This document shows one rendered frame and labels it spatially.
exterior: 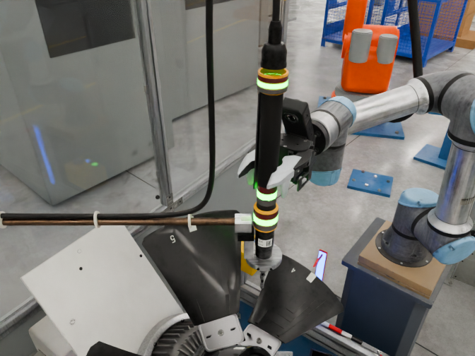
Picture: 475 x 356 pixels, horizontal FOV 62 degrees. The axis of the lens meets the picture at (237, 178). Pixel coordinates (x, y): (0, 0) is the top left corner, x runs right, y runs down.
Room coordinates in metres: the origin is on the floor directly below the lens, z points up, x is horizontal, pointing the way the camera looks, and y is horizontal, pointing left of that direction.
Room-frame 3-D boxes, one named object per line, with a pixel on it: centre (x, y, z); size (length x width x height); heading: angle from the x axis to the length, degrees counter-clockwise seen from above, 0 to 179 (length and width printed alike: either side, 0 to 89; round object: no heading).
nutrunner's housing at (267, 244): (0.55, -0.05, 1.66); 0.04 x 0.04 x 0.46
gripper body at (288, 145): (0.64, -0.11, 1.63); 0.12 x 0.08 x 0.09; 145
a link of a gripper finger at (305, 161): (0.57, -0.10, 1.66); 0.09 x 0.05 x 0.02; 157
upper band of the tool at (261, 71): (0.55, -0.05, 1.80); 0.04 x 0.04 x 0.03
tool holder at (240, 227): (0.54, -0.04, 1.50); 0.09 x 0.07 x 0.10; 90
